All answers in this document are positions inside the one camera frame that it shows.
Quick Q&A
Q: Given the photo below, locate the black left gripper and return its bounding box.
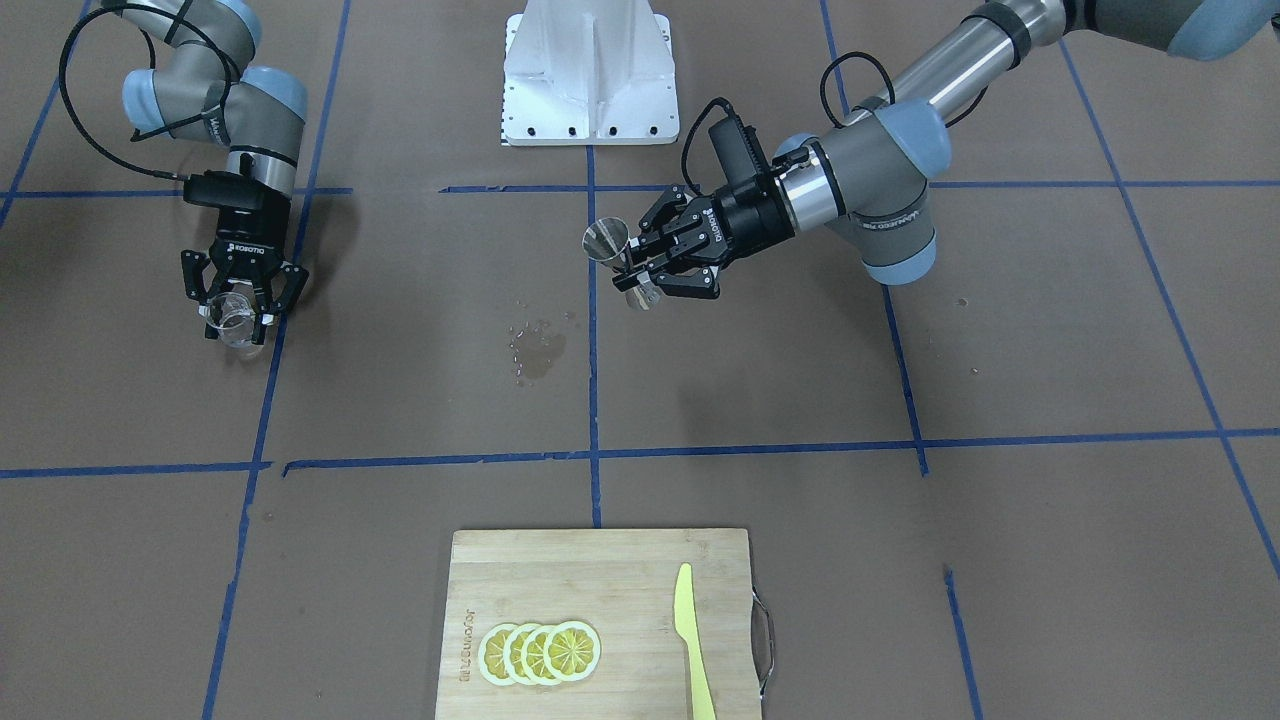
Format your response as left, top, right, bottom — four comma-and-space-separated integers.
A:
612, 176, 797, 301

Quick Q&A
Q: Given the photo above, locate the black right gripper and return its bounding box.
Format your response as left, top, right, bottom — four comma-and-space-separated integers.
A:
180, 205, 308, 343

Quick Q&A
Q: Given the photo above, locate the clear glass measuring cup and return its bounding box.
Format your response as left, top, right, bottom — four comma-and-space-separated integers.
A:
198, 284, 262, 356

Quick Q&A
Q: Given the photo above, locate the steel double jigger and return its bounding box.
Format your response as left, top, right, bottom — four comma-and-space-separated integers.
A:
582, 217, 660, 311

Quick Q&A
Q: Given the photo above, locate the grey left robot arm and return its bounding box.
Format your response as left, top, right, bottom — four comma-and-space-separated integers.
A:
604, 1, 1277, 307

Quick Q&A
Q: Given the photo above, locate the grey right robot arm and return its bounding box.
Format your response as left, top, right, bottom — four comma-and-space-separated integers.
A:
101, 1, 308, 345

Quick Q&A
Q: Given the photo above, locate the yellow plastic knife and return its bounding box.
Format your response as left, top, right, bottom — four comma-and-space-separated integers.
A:
672, 562, 716, 719

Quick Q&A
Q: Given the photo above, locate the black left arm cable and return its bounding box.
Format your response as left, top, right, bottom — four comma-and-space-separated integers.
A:
680, 53, 991, 197

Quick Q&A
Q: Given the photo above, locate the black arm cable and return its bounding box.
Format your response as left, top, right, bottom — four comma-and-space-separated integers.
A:
58, 0, 246, 183
680, 53, 991, 197

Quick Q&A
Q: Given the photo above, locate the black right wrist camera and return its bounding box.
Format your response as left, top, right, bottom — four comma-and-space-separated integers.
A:
183, 170, 270, 211

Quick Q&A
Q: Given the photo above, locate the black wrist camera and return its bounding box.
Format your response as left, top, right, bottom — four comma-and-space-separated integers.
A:
183, 170, 270, 211
709, 113, 772, 187

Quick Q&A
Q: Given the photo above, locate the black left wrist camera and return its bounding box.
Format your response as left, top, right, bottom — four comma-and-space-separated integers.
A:
709, 113, 772, 187

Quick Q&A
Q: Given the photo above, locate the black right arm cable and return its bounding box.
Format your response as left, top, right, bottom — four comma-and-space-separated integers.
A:
58, 0, 246, 183

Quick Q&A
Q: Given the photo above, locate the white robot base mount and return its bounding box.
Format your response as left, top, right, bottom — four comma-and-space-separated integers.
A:
500, 1, 681, 147

